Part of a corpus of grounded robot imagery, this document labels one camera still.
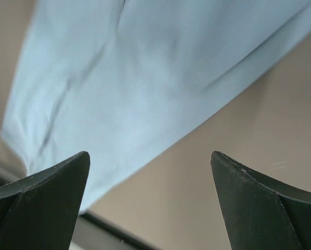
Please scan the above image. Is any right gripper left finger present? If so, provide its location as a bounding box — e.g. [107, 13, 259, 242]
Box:
[0, 152, 90, 249]

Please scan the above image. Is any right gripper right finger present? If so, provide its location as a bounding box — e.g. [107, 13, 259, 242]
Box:
[210, 151, 311, 249]

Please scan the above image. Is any blue t shirt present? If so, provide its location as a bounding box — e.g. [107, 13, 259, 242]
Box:
[1, 1, 311, 211]

